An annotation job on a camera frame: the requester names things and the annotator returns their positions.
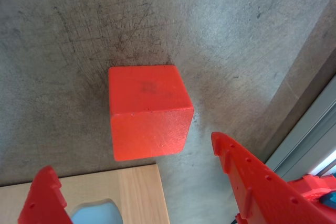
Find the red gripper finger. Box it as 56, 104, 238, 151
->
211, 131, 336, 224
17, 165, 74, 224

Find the red cube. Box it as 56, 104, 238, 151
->
108, 65, 194, 162

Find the blue clamp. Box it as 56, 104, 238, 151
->
319, 192, 336, 211

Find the wooden shape sorter box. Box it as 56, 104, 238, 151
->
0, 164, 170, 224

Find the aluminium profile rail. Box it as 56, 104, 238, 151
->
264, 74, 336, 183

